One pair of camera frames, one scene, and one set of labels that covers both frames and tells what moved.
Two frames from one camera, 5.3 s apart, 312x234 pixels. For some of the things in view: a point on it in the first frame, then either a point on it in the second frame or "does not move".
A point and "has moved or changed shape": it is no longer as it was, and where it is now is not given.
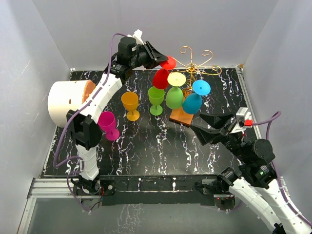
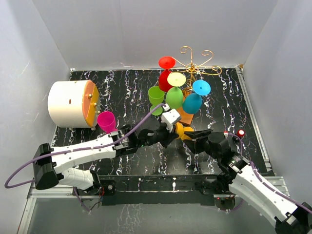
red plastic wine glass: [161, 77] has moved or changed shape
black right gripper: [205, 134] to [196, 145]
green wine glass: [156, 96] does not move
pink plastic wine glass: [107, 122] does not move
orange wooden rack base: [179, 116] does not move
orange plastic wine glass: [130, 100] to [180, 129]
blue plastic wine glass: [192, 102] does not move
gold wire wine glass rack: [192, 68] does not move
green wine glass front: [174, 98] does not move
